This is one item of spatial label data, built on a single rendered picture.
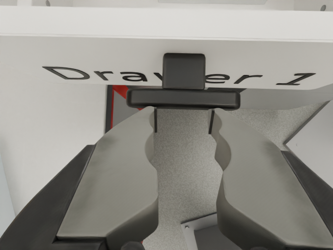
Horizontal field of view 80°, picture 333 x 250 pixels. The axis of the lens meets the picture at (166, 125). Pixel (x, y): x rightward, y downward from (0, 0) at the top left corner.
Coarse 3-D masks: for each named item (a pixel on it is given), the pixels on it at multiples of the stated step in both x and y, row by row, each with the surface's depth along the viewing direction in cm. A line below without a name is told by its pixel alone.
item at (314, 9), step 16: (32, 0) 15; (48, 0) 17; (64, 0) 19; (80, 0) 21; (96, 0) 21; (112, 0) 21; (128, 0) 21; (144, 0) 21; (272, 0) 20; (288, 0) 20; (304, 0) 19; (320, 0) 17
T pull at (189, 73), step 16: (176, 64) 13; (192, 64) 13; (176, 80) 13; (192, 80) 13; (128, 96) 13; (144, 96) 13; (160, 96) 13; (176, 96) 13; (192, 96) 13; (208, 96) 12; (224, 96) 12
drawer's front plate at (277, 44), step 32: (0, 32) 11; (32, 32) 11; (64, 32) 11; (96, 32) 11; (128, 32) 11; (160, 32) 11; (192, 32) 11; (224, 32) 11; (256, 32) 11; (288, 32) 11; (320, 32) 11; (32, 64) 16; (64, 64) 16; (96, 64) 16; (128, 64) 16; (160, 64) 15; (224, 64) 15; (256, 64) 15; (288, 64) 15; (320, 64) 14
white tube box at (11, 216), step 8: (0, 160) 28; (0, 168) 27; (0, 176) 27; (0, 184) 27; (0, 192) 26; (8, 192) 27; (0, 200) 26; (8, 200) 27; (0, 208) 26; (8, 208) 27; (0, 216) 25; (8, 216) 26; (0, 224) 25; (8, 224) 26; (0, 232) 25
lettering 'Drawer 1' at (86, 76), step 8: (56, 72) 18; (80, 72) 18; (96, 72) 18; (104, 72) 18; (112, 72) 18; (120, 72) 18; (128, 72) 17; (136, 72) 17; (128, 80) 20; (136, 80) 20; (144, 80) 20; (240, 80) 19; (296, 80) 18
